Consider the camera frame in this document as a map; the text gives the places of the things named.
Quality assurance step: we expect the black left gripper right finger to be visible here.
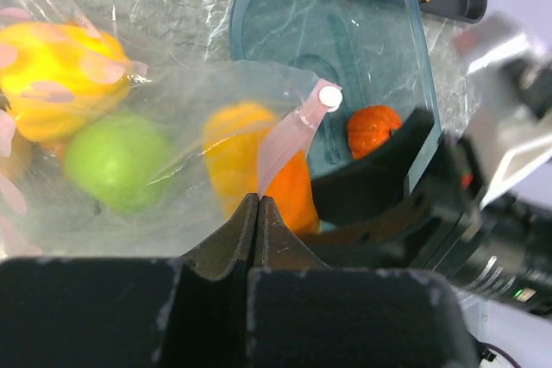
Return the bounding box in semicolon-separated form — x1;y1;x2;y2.
248;198;480;367

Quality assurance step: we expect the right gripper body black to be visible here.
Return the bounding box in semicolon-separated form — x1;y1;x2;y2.
304;135;551;312

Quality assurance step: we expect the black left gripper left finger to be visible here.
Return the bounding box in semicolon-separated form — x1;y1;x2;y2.
1;195;259;367

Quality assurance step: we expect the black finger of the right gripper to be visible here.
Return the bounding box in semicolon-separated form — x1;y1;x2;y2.
312;109;435;226

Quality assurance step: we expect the orange pumpkin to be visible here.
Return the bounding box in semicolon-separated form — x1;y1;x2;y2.
347;105;402;159

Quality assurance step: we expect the orange mango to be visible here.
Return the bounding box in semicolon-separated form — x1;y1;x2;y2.
202;101;321;234

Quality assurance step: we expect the green apple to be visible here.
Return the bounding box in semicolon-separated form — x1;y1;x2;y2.
63;112;174;213

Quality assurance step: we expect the clear pink-dotted zip bag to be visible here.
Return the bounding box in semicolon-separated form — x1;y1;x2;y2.
1;0;342;259

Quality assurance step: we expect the yellow bell pepper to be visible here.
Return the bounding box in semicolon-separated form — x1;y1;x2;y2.
1;22;131;142

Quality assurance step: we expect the teal transparent food tray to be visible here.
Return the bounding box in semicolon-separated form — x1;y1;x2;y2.
229;0;437;178

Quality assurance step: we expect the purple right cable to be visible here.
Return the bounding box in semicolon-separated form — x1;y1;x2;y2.
478;341;518;368

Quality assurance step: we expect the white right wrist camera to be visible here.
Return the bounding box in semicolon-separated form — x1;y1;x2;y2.
454;13;551;207

